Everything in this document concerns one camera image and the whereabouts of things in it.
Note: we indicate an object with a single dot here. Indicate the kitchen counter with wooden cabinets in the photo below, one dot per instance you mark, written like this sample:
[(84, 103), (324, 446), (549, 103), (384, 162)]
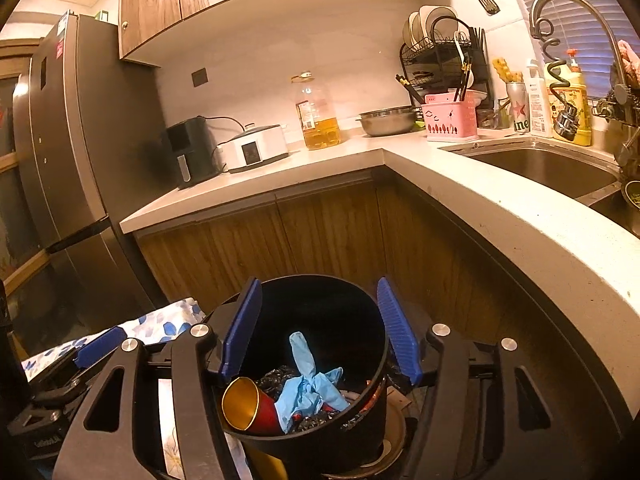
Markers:
[(350, 165)]

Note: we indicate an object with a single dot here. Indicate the blue floral tablecloth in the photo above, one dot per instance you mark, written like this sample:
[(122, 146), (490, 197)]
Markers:
[(165, 320)]

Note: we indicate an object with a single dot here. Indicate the clear glass cup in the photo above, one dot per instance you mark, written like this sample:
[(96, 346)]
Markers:
[(486, 119)]

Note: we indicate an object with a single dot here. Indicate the cooking oil bottle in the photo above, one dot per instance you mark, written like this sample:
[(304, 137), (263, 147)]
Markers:
[(317, 120)]

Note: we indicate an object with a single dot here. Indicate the pink cloth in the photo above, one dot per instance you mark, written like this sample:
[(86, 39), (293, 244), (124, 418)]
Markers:
[(627, 60)]

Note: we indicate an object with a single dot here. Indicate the steel sink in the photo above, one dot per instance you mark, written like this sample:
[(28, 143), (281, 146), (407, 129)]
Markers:
[(550, 170)]

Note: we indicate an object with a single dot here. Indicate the red paper cup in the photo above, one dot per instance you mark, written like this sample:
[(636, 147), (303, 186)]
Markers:
[(247, 407)]

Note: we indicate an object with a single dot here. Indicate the wooden wall cabinet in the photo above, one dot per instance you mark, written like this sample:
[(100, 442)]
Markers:
[(225, 0)]

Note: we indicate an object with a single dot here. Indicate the small steel bowl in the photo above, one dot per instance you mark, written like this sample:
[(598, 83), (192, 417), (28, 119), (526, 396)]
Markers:
[(632, 197)]

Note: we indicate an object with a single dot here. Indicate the pink utensil holder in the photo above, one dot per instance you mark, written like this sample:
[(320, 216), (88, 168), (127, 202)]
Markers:
[(450, 120)]

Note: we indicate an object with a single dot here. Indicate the white electric cooker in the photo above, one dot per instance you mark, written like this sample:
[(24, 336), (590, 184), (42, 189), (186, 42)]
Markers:
[(252, 150)]

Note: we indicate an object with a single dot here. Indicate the yellow detergent bottle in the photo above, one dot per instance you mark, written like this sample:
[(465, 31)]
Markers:
[(580, 110)]

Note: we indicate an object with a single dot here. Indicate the silver drink can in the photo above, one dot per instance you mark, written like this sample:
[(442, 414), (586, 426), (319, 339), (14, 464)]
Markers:
[(517, 110)]

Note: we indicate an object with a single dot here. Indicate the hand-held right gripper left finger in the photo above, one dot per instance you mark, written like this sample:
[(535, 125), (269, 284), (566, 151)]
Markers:
[(242, 330)]

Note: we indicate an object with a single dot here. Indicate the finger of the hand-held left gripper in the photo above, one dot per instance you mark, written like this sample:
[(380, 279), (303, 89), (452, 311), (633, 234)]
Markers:
[(62, 384), (100, 347)]

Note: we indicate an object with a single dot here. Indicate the black trash bin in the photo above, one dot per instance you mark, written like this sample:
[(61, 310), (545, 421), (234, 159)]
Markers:
[(325, 320)]

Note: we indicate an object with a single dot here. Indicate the brown wall socket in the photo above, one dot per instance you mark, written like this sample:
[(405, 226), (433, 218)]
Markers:
[(200, 77)]

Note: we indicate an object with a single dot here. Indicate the wooden glass door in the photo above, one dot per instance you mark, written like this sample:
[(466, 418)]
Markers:
[(10, 165)]

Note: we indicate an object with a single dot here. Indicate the steel mixing bowl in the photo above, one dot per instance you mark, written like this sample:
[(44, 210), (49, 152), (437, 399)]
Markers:
[(387, 122)]

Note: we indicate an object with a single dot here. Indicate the black air fryer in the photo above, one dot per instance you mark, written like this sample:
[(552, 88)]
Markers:
[(192, 155)]

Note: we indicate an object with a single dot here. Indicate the blue glove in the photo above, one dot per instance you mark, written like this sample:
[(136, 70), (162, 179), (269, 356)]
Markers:
[(310, 385)]

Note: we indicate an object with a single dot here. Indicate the white soap bottle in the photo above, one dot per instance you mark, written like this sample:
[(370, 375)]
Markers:
[(537, 105)]

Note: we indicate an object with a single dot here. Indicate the white plate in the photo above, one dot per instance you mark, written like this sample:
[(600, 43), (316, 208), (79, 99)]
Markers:
[(437, 15), (414, 27)]

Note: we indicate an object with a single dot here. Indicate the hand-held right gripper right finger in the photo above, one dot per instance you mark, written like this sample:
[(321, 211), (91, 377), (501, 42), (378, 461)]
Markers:
[(397, 335)]

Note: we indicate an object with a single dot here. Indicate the white ladle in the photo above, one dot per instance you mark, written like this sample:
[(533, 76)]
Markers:
[(462, 57)]

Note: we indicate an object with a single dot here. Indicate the dark steel refrigerator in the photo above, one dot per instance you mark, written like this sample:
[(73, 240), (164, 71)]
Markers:
[(85, 160)]

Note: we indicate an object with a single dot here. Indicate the black dish rack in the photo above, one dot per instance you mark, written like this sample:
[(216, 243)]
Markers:
[(430, 60)]

